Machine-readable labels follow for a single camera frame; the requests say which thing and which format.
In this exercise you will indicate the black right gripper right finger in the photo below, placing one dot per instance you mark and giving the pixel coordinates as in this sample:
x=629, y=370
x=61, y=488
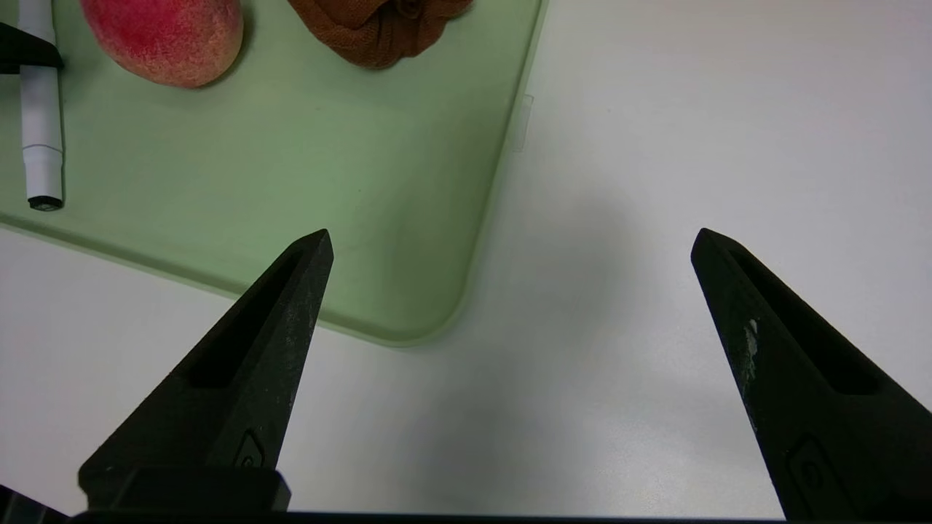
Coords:
x=837, y=437

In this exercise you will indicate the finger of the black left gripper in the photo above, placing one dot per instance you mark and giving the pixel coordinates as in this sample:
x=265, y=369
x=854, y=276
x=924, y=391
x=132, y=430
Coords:
x=22, y=49

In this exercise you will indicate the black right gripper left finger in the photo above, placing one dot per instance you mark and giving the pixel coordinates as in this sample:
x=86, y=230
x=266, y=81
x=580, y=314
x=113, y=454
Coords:
x=240, y=378

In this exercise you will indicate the white marker pen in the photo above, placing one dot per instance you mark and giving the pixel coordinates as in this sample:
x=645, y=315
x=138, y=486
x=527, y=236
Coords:
x=42, y=131

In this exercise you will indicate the red peach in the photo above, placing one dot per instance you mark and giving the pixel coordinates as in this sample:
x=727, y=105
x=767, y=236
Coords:
x=167, y=36

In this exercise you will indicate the brown chocolate bread roll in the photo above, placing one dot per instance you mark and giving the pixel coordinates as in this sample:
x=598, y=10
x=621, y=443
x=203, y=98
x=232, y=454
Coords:
x=378, y=33

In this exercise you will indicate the light green plastic tray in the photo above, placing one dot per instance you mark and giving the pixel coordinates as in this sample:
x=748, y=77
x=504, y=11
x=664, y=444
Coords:
x=291, y=182

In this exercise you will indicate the clear tape strip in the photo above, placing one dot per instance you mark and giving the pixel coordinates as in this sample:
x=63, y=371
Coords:
x=523, y=122

